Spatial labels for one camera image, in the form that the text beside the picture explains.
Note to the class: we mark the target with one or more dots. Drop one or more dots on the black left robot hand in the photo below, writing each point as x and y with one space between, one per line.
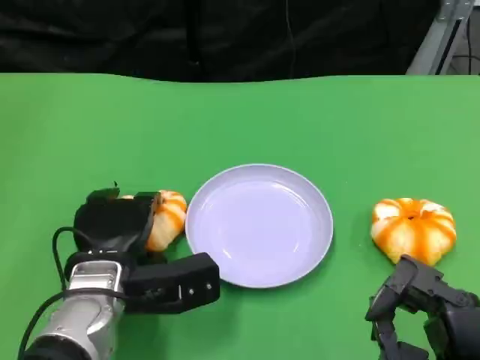
108 221

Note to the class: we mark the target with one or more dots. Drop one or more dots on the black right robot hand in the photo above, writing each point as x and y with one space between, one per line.
442 318

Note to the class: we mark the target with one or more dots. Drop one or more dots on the orange and white bread roll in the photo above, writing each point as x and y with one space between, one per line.
168 217
412 232

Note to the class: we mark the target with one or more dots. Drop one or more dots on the lilac plate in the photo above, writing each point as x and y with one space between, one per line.
258 225

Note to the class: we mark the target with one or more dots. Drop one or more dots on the green table cloth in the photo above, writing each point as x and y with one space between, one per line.
240 123

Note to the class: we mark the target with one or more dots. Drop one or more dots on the black backdrop curtain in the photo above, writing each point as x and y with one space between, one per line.
150 37

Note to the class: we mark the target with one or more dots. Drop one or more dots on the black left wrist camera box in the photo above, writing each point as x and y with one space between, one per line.
176 281

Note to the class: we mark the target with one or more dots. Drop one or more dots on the aluminium frame profile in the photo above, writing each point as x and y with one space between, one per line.
438 37

